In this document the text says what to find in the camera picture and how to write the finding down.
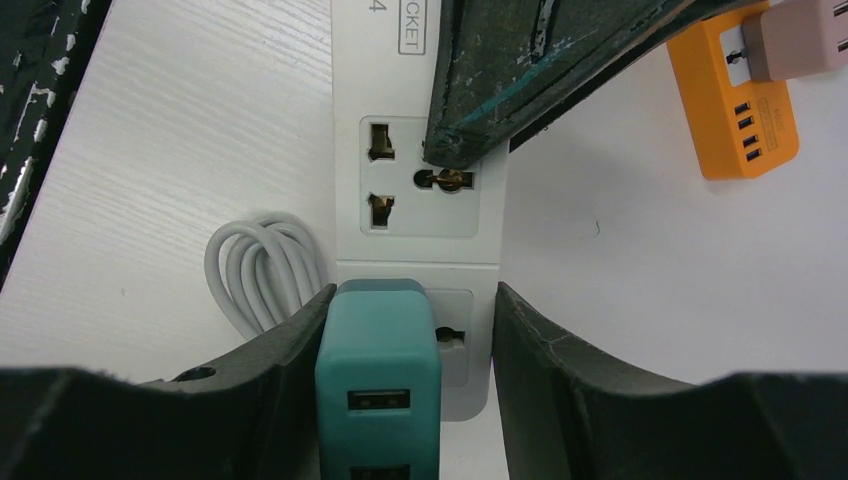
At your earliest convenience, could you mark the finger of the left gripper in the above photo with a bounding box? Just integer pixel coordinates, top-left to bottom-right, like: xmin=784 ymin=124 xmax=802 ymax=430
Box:
xmin=1 ymin=0 xmax=111 ymax=276
xmin=423 ymin=0 xmax=745 ymax=170

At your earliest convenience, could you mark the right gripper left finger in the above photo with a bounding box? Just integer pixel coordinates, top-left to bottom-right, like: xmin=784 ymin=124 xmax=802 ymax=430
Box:
xmin=1 ymin=286 xmax=336 ymax=479

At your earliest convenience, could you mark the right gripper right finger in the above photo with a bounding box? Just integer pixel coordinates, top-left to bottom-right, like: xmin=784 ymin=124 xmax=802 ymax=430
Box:
xmin=492 ymin=283 xmax=847 ymax=479

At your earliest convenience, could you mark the teal USB charger plug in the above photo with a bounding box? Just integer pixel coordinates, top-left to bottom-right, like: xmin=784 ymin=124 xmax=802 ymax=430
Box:
xmin=314 ymin=279 xmax=442 ymax=479

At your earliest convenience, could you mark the white power strip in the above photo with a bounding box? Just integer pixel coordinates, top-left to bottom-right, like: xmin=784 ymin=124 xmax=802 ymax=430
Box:
xmin=331 ymin=1 xmax=508 ymax=421

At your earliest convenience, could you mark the orange power strip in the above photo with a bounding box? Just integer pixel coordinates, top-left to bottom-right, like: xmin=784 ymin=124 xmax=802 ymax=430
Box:
xmin=667 ymin=1 xmax=800 ymax=181

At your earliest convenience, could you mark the pink USB charger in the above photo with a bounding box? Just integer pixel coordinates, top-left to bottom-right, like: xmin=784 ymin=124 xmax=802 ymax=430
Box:
xmin=742 ymin=0 xmax=847 ymax=83

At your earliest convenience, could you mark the white strip coiled cable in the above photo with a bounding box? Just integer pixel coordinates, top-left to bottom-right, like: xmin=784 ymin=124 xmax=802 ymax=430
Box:
xmin=203 ymin=211 xmax=331 ymax=342

